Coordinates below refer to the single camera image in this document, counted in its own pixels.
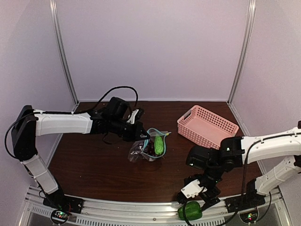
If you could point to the clear zip top bag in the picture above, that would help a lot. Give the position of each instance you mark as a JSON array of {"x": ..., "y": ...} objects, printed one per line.
[{"x": 153, "y": 133}]

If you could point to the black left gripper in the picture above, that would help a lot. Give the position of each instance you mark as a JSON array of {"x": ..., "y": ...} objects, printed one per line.
[{"x": 135, "y": 134}]

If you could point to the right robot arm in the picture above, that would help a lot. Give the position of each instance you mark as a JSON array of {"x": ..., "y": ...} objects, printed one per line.
[{"x": 236, "y": 152}]

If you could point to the right aluminium frame post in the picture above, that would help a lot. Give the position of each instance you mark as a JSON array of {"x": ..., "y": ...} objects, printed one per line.
[{"x": 245, "y": 44}]

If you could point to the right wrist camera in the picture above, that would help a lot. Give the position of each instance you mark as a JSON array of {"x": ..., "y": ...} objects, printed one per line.
[{"x": 192, "y": 189}]

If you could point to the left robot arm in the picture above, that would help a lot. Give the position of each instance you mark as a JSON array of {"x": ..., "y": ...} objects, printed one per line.
[{"x": 32, "y": 123}]

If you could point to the aluminium frame post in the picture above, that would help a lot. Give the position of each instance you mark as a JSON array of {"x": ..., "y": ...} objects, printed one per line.
[
  {"x": 245, "y": 44},
  {"x": 61, "y": 50}
]

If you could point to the front aluminium rail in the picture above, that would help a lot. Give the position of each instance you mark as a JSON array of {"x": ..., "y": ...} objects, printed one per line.
[{"x": 109, "y": 213}]

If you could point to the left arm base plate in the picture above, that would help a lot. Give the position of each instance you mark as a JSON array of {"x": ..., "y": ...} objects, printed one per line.
[{"x": 63, "y": 204}]

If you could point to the pink perforated plastic basket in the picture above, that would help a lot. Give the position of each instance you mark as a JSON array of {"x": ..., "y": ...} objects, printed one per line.
[{"x": 205, "y": 128}]

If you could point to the left aluminium frame post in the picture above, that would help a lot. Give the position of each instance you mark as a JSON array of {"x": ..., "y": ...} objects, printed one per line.
[{"x": 61, "y": 50}]

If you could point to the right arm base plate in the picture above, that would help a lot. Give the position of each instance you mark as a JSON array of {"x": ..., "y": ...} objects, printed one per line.
[{"x": 247, "y": 201}]

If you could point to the dark red grape bunch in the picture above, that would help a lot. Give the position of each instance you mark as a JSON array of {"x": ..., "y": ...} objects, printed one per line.
[{"x": 140, "y": 148}]

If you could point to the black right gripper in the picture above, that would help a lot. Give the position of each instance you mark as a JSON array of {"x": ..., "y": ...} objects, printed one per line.
[{"x": 207, "y": 197}]

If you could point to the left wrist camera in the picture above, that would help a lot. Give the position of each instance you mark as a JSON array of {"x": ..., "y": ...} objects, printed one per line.
[{"x": 135, "y": 115}]

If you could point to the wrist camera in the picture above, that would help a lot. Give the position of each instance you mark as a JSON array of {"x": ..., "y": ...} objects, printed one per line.
[
  {"x": 192, "y": 189},
  {"x": 135, "y": 115}
]

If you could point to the green chayote squash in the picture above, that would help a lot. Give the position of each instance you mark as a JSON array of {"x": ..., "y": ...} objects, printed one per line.
[{"x": 193, "y": 211}]

